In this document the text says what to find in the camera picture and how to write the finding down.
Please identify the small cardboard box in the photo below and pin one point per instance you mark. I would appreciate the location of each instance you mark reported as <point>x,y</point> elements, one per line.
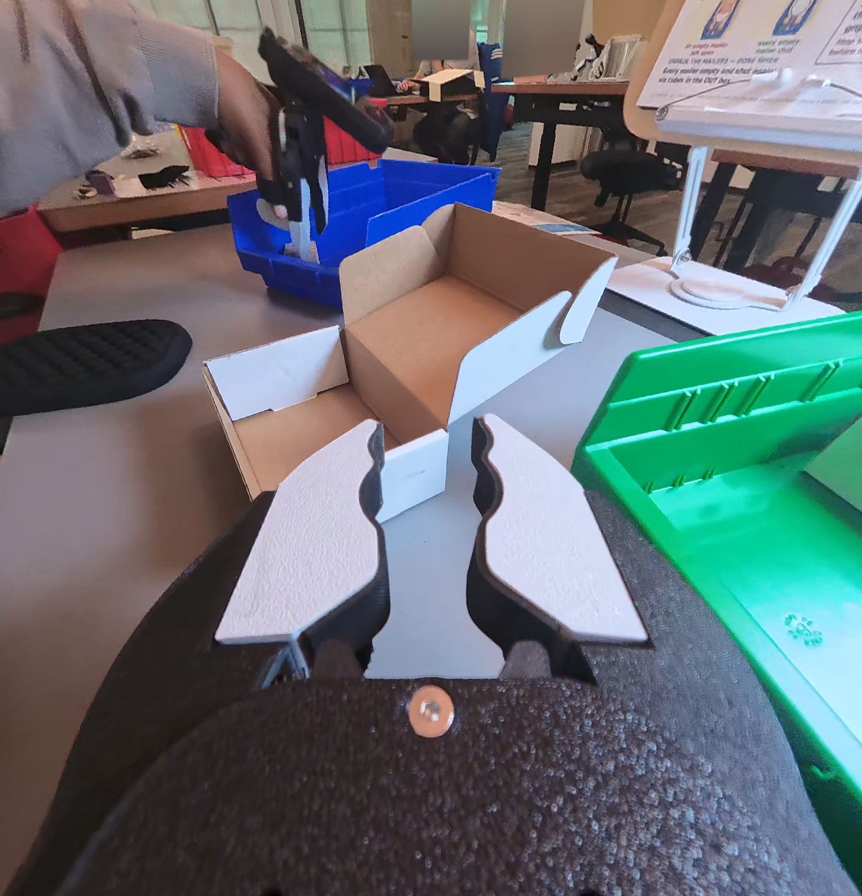
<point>448,82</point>

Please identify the red chair backrest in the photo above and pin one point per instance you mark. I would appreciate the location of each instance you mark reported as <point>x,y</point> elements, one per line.
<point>18,259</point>

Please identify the brown table with black legs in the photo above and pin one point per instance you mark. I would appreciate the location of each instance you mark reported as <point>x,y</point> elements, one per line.
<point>564,89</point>

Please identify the person's left forearm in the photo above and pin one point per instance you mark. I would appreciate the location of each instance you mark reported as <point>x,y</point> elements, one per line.
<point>67,84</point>

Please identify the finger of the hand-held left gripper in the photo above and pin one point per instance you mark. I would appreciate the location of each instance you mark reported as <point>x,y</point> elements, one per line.
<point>266,210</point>
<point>306,224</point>

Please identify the white document stand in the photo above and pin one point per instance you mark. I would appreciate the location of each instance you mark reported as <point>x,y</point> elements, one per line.
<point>753,129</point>

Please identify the printed instruction sheet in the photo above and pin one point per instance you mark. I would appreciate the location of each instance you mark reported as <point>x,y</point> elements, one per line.
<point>753,42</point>

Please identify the green plastic bin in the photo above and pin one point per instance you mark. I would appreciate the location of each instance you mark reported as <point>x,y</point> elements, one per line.
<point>753,532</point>

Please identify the blue plastic bin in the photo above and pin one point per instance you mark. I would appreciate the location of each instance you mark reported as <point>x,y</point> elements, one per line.
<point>396,189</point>

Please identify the wooden side table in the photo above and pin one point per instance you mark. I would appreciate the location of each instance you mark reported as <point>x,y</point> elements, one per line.
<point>123,206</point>

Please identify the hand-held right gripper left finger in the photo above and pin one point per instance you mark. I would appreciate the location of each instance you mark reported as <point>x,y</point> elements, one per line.
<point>312,553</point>

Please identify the red storage bin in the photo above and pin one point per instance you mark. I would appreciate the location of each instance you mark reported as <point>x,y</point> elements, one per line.
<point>217,164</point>

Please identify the white cardboard mailer box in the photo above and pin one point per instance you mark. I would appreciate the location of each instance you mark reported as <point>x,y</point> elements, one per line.
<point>431,329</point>

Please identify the black chair armrest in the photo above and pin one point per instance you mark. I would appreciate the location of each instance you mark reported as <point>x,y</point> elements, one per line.
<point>81,364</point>

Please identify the person's left hand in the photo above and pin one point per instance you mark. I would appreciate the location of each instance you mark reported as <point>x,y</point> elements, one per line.
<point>249,119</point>

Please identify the dark brown table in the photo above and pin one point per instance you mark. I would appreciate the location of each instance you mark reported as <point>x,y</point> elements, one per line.
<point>788,168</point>

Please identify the white flat board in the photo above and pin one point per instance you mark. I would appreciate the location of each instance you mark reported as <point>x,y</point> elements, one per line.
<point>634,290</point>

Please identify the blue chair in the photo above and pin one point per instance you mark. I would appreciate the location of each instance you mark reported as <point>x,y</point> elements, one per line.
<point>492,98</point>

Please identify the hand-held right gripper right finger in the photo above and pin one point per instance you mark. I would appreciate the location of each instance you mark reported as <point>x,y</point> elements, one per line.
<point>550,546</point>

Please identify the black office chair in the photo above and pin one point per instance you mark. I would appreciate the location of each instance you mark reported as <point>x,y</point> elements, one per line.
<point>613,175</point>

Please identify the small black object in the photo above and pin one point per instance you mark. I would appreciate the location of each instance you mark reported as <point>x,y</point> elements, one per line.
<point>164,177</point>

